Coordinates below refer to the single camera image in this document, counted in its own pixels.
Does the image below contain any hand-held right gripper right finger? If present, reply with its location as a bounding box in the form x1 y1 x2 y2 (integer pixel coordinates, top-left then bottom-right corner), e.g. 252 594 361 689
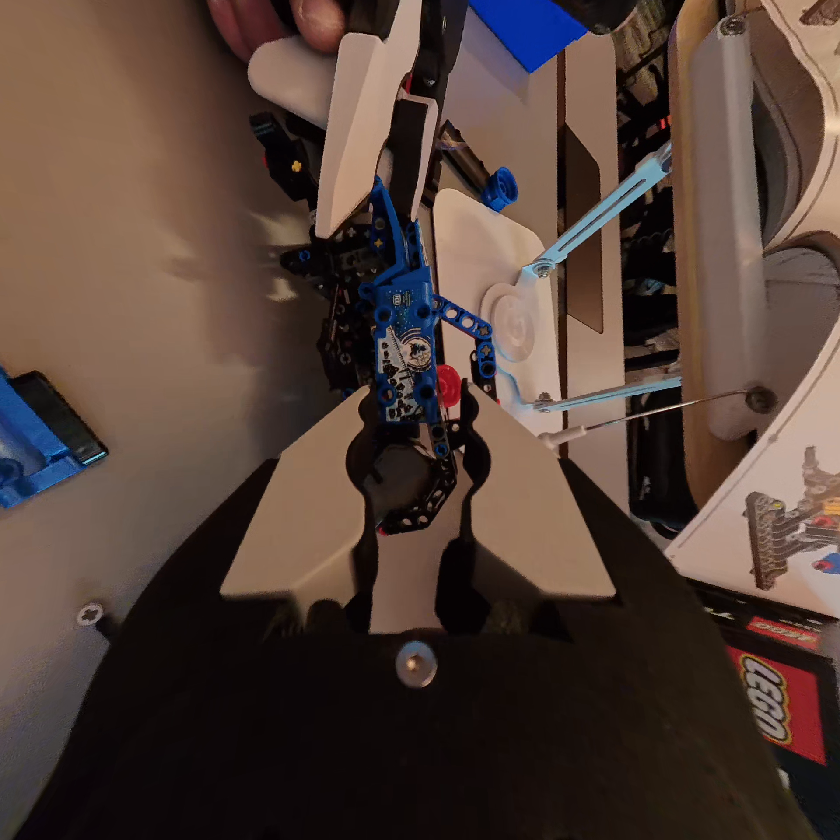
456 379 618 601

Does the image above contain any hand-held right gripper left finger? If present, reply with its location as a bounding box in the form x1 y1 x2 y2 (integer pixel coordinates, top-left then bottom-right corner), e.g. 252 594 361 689
220 386 382 611

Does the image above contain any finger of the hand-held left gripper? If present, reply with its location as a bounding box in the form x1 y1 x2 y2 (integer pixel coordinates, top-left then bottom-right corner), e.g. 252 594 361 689
315 0 425 240
390 92 441 225

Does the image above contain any toy truck model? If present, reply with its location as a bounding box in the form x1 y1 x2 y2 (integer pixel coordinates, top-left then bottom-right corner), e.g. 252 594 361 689
249 112 500 536

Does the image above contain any grey desk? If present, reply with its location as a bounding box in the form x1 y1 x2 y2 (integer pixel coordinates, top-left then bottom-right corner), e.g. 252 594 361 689
0 0 631 840

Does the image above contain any person's left hand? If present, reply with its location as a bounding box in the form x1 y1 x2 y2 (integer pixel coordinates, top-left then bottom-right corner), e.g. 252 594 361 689
206 0 349 64

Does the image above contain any black beam piece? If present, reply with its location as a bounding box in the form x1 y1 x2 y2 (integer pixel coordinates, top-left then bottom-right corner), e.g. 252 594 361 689
438 121 493 188

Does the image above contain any blue storage bin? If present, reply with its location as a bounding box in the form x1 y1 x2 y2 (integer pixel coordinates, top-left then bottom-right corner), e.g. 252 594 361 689
468 0 589 73

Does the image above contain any blue wheel hub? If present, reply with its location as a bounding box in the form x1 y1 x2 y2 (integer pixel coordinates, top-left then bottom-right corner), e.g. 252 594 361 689
484 166 519 212

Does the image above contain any white book stand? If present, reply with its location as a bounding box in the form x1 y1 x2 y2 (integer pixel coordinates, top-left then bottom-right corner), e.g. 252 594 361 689
433 0 840 526

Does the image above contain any open instruction booklet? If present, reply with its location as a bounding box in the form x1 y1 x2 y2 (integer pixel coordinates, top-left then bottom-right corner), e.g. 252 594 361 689
666 0 840 618

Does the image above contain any black pin grey head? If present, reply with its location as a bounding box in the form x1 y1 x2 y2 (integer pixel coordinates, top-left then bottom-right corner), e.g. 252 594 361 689
75 600 119 647

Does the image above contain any blue panel piece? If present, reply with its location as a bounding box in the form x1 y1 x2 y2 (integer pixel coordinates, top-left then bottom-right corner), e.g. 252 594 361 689
0 364 109 509

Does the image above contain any black toy set box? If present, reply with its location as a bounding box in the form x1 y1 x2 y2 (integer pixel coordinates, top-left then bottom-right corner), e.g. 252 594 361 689
696 581 840 840

